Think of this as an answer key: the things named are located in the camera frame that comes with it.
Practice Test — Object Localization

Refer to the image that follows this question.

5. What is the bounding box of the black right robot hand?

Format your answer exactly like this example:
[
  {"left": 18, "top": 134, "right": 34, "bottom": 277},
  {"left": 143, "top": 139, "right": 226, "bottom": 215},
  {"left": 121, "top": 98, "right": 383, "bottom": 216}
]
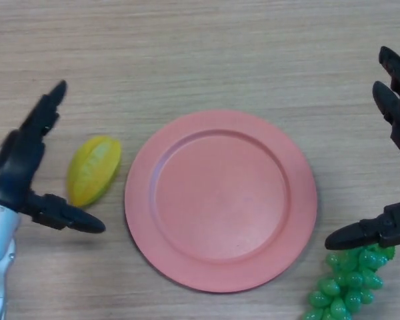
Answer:
[{"left": 325, "top": 45, "right": 400, "bottom": 251}]

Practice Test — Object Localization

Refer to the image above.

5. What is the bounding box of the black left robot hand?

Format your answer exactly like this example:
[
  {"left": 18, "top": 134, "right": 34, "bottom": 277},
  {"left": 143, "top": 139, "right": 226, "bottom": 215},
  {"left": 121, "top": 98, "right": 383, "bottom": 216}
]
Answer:
[{"left": 0, "top": 79, "right": 107, "bottom": 234}]

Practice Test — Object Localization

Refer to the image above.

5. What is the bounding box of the yellow starfruit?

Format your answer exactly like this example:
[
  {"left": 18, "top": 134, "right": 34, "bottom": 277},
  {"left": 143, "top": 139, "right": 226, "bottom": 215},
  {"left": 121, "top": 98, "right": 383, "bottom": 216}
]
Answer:
[{"left": 66, "top": 135, "right": 123, "bottom": 208}]

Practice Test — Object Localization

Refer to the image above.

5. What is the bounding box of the pink round plate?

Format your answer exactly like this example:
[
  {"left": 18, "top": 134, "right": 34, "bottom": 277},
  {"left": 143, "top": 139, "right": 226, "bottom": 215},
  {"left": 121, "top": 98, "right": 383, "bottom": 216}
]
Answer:
[{"left": 124, "top": 109, "right": 319, "bottom": 294}]

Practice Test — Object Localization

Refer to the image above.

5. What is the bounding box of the green grape bunch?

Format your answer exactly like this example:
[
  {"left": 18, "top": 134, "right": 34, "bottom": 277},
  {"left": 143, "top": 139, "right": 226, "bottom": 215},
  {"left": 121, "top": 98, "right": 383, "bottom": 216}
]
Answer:
[{"left": 302, "top": 246, "right": 396, "bottom": 320}]

